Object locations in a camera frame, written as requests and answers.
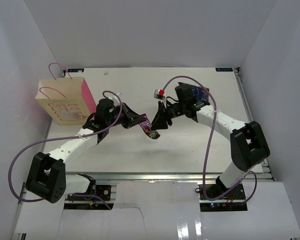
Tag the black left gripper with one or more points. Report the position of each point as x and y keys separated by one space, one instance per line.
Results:
x=131 y=118

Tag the blue label back left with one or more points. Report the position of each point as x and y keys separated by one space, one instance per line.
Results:
x=75 y=70

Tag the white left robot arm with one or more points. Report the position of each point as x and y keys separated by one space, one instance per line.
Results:
x=47 y=176

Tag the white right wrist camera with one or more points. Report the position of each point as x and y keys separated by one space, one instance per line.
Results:
x=159 y=94

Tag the white cardboard front panel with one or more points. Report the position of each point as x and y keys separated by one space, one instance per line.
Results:
x=162 y=211

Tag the blue label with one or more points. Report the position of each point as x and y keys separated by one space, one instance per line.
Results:
x=75 y=70
x=224 y=69

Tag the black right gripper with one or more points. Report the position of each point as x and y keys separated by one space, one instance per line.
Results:
x=159 y=122

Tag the purple M&M packet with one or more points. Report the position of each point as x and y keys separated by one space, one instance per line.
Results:
x=147 y=128

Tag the large dark blue snack bag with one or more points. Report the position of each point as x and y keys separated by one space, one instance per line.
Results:
x=199 y=93

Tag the beige and pink paper bag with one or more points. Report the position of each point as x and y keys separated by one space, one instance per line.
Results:
x=68 y=100

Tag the blue label back right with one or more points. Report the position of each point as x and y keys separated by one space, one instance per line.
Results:
x=224 y=69

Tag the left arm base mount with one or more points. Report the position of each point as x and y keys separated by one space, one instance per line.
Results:
x=97 y=198

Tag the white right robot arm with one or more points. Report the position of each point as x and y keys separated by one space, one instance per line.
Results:
x=248 y=145

